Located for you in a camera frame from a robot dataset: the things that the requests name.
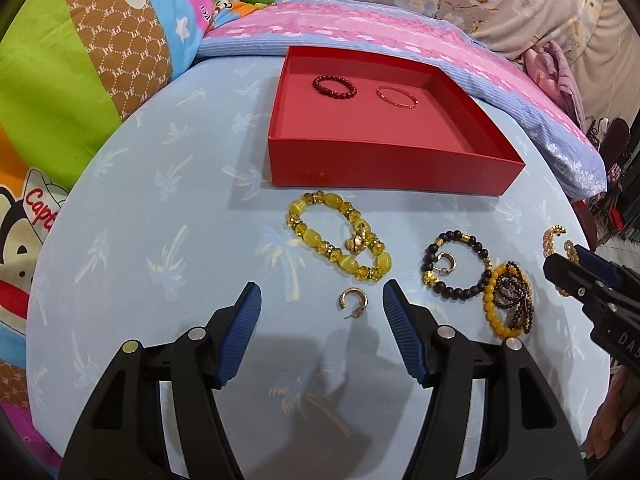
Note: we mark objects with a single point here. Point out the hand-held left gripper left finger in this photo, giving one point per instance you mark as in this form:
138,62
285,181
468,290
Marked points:
237,340

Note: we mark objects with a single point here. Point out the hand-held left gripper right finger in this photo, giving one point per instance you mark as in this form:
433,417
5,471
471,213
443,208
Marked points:
405,335

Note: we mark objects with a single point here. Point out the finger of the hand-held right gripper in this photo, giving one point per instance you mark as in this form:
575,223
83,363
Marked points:
597,262
575,282

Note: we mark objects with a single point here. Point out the gold hoop earring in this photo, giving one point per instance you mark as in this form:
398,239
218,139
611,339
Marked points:
345,294
451,264

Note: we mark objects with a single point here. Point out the red cardboard box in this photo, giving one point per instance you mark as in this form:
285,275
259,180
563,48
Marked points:
350,125

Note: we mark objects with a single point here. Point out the dark clutter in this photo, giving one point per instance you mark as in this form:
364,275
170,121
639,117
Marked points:
617,185

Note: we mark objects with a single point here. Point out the purple cloth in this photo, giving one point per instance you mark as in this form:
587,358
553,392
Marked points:
555,80

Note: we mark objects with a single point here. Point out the thin orange bangle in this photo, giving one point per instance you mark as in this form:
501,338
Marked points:
378,94

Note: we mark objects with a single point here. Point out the pink and blue pillow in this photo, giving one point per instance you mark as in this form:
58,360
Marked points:
380,25

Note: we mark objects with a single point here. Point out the colourful cartoon monkey blanket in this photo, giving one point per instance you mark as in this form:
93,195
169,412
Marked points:
75,60

